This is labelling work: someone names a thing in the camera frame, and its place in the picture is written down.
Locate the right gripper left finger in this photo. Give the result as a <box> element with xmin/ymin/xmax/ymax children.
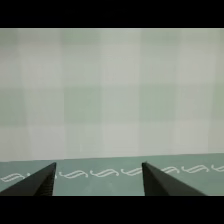
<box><xmin>0</xmin><ymin>162</ymin><xmax>58</xmax><ymax>197</ymax></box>

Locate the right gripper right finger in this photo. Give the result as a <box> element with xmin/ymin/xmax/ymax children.
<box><xmin>141</xmin><ymin>162</ymin><xmax>207</xmax><ymax>197</ymax></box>

